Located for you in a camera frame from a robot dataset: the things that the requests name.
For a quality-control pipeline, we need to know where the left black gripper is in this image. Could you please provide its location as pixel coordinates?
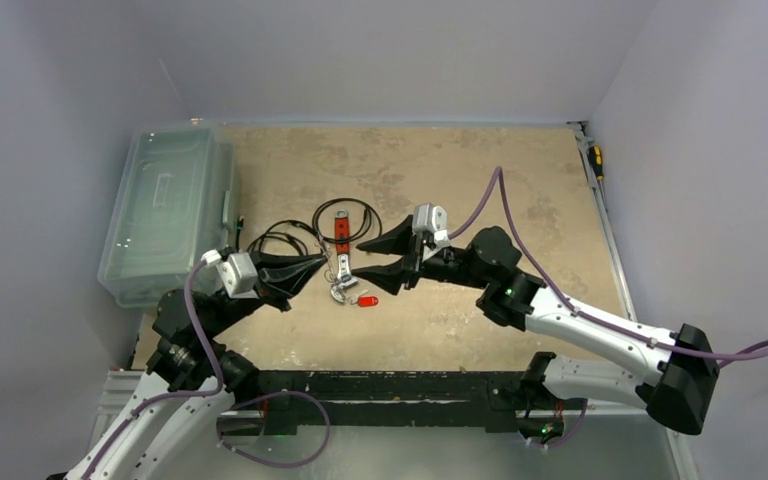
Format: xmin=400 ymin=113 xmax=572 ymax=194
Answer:
xmin=202 ymin=249 xmax=327 ymax=337

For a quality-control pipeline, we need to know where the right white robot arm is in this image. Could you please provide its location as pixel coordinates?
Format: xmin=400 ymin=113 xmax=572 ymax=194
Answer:
xmin=355 ymin=215 xmax=720 ymax=435

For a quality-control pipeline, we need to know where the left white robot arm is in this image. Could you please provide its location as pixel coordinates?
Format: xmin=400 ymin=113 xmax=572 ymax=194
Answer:
xmin=61 ymin=249 xmax=329 ymax=479

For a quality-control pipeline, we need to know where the red key tag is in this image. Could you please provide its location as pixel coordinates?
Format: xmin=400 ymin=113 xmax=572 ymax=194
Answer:
xmin=347 ymin=291 xmax=379 ymax=308

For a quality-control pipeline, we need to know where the clear plastic storage box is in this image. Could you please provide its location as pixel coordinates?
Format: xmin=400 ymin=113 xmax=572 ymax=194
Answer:
xmin=97 ymin=125 xmax=239 ymax=310

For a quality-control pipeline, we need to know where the yellow black screwdriver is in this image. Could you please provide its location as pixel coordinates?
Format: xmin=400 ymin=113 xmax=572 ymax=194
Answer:
xmin=587 ymin=145 xmax=605 ymax=182

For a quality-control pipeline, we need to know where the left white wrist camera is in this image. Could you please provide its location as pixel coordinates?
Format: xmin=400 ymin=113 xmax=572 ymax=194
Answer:
xmin=201 ymin=249 xmax=259 ymax=299

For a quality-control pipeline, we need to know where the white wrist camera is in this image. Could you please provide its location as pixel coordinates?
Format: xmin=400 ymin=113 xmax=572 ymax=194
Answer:
xmin=411 ymin=203 xmax=451 ymax=249
xmin=201 ymin=249 xmax=259 ymax=299

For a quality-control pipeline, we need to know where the black coiled cable left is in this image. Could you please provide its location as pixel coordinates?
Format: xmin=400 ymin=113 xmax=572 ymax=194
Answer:
xmin=239 ymin=220 xmax=327 ymax=263

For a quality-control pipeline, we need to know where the black coiled cable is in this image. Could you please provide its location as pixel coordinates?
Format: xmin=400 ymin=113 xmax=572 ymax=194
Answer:
xmin=311 ymin=197 xmax=384 ymax=256
xmin=239 ymin=220 xmax=327 ymax=263

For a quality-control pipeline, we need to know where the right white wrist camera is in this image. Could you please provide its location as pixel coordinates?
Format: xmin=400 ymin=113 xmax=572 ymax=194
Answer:
xmin=411 ymin=203 xmax=451 ymax=249

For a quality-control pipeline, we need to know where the red handled adjustable wrench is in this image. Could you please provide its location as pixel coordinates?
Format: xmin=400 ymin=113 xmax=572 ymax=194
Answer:
xmin=331 ymin=209 xmax=358 ymax=304

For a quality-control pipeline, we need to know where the black coiled cable right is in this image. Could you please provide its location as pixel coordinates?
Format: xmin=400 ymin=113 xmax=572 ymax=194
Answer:
xmin=311 ymin=197 xmax=384 ymax=256

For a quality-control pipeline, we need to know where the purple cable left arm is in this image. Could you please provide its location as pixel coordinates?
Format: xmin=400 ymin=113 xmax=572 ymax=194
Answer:
xmin=79 ymin=258 xmax=226 ymax=480

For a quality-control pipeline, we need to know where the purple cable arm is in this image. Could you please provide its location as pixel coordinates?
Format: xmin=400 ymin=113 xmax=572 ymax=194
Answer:
xmin=448 ymin=166 xmax=768 ymax=362
xmin=79 ymin=258 xmax=226 ymax=480

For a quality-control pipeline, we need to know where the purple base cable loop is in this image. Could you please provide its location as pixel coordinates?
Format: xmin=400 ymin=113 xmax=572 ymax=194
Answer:
xmin=215 ymin=389 xmax=330 ymax=470

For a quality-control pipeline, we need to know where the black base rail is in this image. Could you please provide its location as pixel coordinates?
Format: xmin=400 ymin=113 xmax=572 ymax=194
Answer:
xmin=237 ymin=370 xmax=582 ymax=435

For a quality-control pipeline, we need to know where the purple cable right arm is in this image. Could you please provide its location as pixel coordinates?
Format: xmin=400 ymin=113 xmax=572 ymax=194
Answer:
xmin=448 ymin=166 xmax=768 ymax=362

